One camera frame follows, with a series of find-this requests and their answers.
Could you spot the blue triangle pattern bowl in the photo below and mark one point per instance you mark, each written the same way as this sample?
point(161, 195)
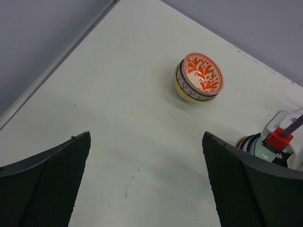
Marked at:
point(187, 87)

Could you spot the cream bowl yellow centre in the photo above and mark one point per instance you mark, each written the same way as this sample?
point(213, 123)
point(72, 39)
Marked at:
point(183, 95)

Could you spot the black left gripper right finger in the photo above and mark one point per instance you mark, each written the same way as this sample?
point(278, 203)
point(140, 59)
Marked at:
point(249, 191)

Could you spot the aluminium table edge rail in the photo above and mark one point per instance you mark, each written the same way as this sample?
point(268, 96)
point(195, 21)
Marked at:
point(36, 37)

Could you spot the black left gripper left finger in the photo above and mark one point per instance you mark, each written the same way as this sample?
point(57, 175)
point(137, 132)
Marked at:
point(41, 190)

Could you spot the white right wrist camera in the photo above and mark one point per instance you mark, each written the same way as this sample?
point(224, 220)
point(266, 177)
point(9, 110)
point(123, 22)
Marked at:
point(284, 134)

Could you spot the pink rim bowl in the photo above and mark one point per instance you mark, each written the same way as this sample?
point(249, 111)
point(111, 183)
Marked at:
point(202, 74)

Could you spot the teal rim back bowl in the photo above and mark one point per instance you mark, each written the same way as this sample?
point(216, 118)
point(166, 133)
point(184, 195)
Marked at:
point(254, 147)

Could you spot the cream bowl with star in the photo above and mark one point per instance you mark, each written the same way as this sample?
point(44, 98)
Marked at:
point(240, 142)

